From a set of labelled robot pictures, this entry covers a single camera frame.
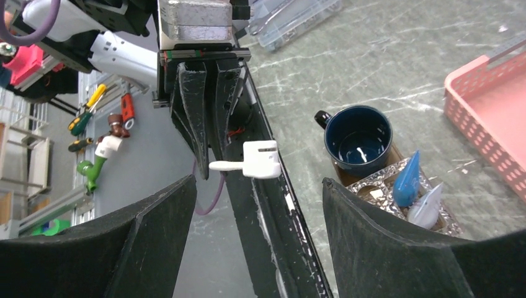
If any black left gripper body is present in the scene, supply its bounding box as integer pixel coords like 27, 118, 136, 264
153, 1, 252, 108

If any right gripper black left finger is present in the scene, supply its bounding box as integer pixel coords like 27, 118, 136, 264
1, 175, 197, 297

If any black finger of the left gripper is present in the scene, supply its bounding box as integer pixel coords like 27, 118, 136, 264
171, 61, 209, 180
212, 59, 241, 160

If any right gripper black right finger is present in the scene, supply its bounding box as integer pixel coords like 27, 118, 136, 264
323, 178, 525, 297

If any clear textured glass dish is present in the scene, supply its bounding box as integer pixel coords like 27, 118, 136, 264
345, 158, 465, 237

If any silver toothpaste tube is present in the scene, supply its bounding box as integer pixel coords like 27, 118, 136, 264
407, 183, 444, 230

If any blue toothpaste tube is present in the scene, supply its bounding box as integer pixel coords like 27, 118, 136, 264
393, 150, 420, 207

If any white toothbrush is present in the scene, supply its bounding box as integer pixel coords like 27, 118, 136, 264
209, 140, 282, 179

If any dark navy mug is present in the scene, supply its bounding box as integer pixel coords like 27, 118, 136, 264
314, 105, 393, 178

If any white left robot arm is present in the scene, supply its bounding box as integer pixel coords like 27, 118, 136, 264
1, 1, 251, 179

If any clear plastic screw box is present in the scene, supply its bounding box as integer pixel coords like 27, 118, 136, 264
245, 0, 343, 52

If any yellow green screwdriver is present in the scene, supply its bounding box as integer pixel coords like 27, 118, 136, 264
68, 84, 107, 137

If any dark green screwdriver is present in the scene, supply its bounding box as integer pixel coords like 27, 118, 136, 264
68, 138, 94, 153

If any pink perforated plastic basket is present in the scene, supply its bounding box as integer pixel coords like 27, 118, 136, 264
444, 53, 525, 199

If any red handled tool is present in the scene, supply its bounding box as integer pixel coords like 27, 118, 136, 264
121, 81, 135, 130

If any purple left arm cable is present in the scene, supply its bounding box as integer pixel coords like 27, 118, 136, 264
0, 0, 226, 217

